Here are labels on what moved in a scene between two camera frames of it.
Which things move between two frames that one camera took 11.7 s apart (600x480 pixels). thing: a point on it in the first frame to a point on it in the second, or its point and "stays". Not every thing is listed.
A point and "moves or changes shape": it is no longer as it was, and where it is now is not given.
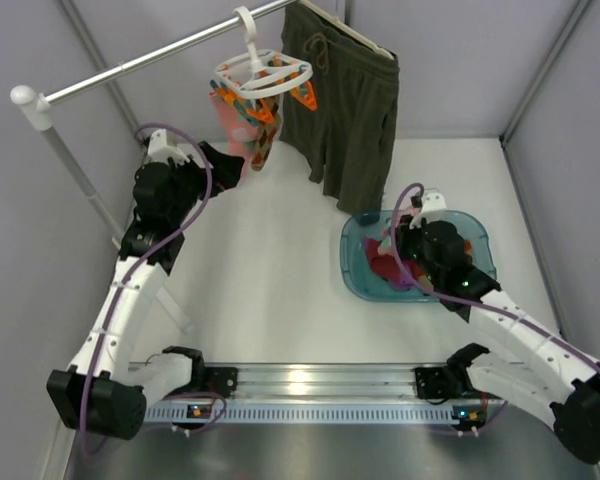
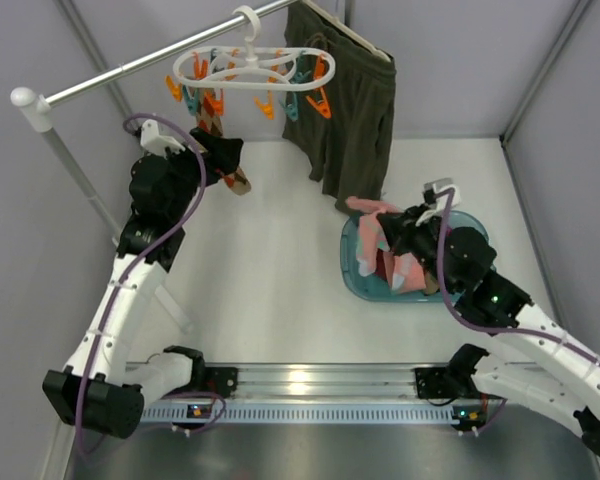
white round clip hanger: [259, 74] moves or changes shape
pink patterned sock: [239, 132] to [372, 235]
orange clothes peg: [306, 94] to [323, 106]
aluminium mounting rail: [320, 394] stays
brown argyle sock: [268, 135] to [210, 124]
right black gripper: [410, 236] stays
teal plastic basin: [364, 281] stays
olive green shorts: [350, 134] stays
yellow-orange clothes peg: [264, 114] to [215, 107]
